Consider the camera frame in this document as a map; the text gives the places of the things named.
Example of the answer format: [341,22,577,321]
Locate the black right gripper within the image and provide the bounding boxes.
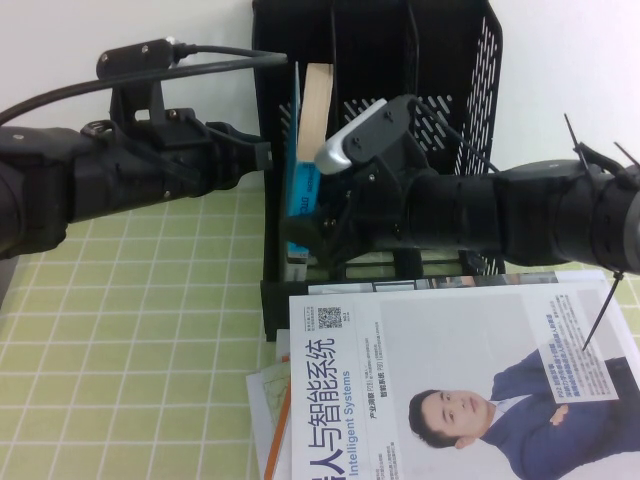
[284,159,427,269]

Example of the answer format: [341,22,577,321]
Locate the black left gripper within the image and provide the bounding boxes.
[123,106,274,207]

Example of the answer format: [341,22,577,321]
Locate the blue DTC paperback book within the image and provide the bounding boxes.
[283,60,335,266]

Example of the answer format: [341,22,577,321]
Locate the black plastic book holder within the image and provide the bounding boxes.
[251,0,505,344]

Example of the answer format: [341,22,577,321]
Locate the white paper sheet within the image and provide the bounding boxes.
[244,371,275,480]
[274,328,292,364]

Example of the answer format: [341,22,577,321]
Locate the pale green map sheet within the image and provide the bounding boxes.
[256,360,292,427]

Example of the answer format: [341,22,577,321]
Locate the white magazine with man cover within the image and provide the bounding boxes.
[288,280,640,480]

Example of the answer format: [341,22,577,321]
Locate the white booklet with orange edge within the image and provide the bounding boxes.
[260,352,293,480]

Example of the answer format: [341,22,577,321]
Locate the green checked tablecloth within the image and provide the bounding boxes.
[0,192,640,480]

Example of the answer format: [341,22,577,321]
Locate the black zip tie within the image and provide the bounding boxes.
[581,269,627,352]
[563,113,594,169]
[612,141,640,169]

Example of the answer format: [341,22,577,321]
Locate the black left camera cable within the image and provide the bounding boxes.
[0,42,290,127]

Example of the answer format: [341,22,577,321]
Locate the silver grey right wrist camera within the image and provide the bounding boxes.
[313,95,418,177]

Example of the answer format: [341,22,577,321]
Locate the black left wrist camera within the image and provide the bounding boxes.
[95,38,198,133]

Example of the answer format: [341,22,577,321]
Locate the thin black right camera cable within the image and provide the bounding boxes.
[412,95,502,175]

